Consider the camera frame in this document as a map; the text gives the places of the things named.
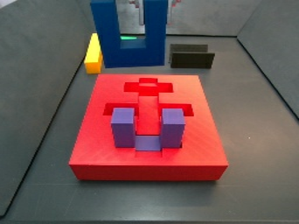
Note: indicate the yellow long bar block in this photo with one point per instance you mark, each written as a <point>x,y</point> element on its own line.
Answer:
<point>94,56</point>

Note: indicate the purple U-shaped block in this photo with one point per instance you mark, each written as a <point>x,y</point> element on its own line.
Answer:
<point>170,137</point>

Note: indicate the blue U-shaped block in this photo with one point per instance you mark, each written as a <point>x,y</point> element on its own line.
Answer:
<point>142,52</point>

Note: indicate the green zigzag block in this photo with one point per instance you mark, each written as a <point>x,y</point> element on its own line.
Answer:
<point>128,38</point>

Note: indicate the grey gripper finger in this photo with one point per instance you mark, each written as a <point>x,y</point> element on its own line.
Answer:
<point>170,10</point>
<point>140,5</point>

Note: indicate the red slotted board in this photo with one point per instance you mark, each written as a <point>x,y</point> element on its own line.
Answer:
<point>98,160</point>

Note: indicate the black angle bracket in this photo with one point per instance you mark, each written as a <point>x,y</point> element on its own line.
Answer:
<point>190,56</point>

